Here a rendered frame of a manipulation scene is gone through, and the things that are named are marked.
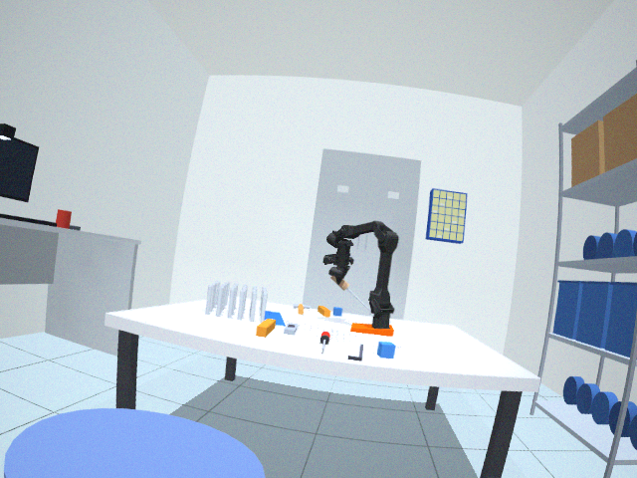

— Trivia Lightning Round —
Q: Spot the red-handled screwdriver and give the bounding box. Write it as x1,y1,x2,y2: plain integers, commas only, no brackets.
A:
320,332,330,350

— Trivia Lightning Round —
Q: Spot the blue taped strip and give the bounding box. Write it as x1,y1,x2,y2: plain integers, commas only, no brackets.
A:
265,311,286,327

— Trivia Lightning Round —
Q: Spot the hammer with orange handle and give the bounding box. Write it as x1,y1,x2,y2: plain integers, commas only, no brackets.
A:
293,304,310,315

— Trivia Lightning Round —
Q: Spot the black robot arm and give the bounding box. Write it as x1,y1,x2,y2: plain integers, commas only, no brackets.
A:
326,220,398,330

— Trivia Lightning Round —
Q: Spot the grey l-shaped hex key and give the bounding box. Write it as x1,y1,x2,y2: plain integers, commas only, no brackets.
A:
348,345,363,361

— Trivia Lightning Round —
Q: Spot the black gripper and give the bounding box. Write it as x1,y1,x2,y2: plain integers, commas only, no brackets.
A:
328,252,354,285

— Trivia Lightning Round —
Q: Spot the yellow flat bar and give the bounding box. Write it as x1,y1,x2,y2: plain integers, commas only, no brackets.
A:
318,306,331,318
256,319,276,338

